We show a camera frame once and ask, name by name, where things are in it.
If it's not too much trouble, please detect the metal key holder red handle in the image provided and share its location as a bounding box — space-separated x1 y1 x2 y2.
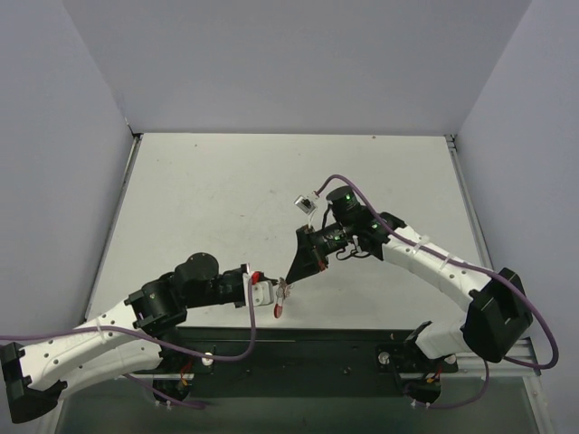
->
273 278 291 319

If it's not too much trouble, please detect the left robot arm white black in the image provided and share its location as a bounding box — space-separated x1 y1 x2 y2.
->
1 253 279 424

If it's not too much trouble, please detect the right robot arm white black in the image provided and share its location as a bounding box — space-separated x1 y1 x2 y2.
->
285 185 533 363

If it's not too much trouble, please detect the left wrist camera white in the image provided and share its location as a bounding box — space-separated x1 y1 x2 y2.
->
245 271 277 307

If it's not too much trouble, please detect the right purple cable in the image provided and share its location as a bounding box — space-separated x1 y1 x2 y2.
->
314 174 560 410

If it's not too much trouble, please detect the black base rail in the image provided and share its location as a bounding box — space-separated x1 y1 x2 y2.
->
143 328 458 401

